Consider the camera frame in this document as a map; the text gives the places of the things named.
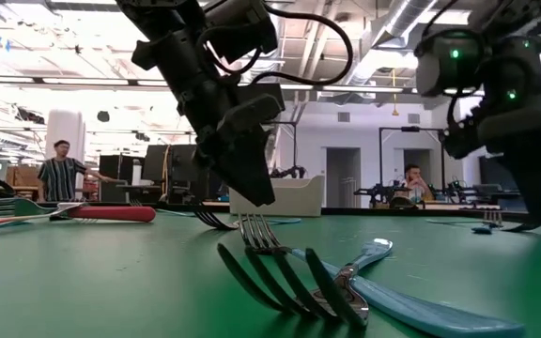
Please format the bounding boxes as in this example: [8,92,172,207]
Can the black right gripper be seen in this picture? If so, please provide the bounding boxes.
[441,35,541,233]

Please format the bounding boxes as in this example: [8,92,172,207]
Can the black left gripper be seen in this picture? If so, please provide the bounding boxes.
[131,32,285,207]

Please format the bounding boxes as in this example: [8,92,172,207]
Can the red handled silver fork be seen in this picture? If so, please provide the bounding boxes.
[0,196,158,223]

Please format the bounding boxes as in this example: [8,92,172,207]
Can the black computer monitor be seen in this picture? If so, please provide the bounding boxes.
[142,143,201,185]

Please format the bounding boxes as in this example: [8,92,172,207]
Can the white plastic bin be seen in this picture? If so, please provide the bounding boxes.
[228,175,326,218]

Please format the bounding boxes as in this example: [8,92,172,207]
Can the person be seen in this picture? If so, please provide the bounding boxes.
[392,162,436,204]
[37,139,115,203]

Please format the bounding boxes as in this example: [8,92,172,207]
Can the grey door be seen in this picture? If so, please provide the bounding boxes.
[325,147,362,208]

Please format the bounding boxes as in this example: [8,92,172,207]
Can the white column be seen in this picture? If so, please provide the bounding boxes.
[44,110,86,203]

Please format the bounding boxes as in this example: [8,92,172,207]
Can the cardboard box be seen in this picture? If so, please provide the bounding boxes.
[6,164,41,188]

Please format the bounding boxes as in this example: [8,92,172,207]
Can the green table mat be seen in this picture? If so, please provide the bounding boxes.
[0,201,541,338]

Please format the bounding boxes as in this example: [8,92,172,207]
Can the black metal station frame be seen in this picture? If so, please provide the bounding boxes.
[270,119,299,180]
[378,125,445,189]

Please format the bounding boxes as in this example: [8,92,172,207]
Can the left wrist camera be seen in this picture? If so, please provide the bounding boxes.
[203,0,280,65]

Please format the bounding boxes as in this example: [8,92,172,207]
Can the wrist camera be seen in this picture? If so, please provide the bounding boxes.
[413,27,487,99]
[203,0,280,65]

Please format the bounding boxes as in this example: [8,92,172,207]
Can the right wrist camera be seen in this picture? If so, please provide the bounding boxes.
[413,27,487,99]

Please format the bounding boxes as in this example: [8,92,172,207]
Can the black table frame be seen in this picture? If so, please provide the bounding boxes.
[0,200,541,225]

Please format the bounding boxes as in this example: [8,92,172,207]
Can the black left camera cable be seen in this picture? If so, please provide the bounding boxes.
[250,3,355,87]

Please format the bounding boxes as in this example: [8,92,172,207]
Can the silver ventilation duct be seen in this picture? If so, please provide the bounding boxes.
[345,0,441,88]

